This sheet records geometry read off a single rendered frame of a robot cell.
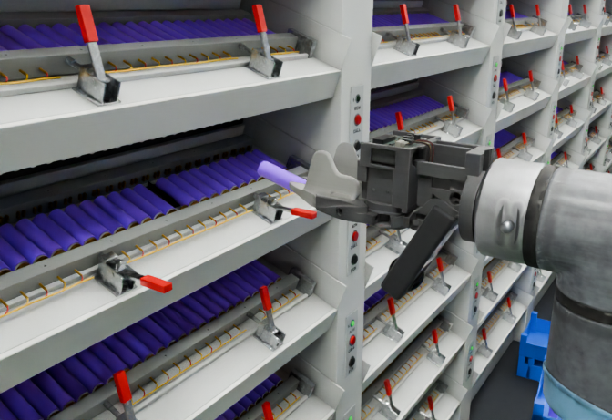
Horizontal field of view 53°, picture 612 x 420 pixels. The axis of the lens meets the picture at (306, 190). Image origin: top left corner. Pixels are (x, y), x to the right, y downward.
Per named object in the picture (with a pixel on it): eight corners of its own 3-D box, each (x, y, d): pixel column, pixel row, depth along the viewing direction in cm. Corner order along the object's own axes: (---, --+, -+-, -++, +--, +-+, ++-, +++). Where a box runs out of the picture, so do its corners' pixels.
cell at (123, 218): (103, 205, 78) (137, 231, 75) (91, 210, 76) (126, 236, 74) (106, 193, 77) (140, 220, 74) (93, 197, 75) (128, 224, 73)
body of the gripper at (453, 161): (389, 128, 65) (504, 143, 58) (385, 207, 67) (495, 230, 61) (351, 141, 59) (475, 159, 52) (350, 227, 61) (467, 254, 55)
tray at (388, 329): (464, 287, 168) (485, 246, 162) (353, 400, 120) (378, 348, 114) (402, 248, 177) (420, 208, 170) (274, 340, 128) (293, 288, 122)
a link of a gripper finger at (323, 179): (290, 141, 66) (369, 152, 62) (290, 194, 68) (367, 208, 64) (275, 147, 64) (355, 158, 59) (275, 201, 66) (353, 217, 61)
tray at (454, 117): (476, 143, 157) (499, 93, 151) (359, 205, 109) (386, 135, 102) (408, 108, 165) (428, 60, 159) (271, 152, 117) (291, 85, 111)
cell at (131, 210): (117, 201, 79) (150, 227, 77) (105, 205, 78) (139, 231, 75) (118, 189, 79) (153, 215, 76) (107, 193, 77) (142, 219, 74)
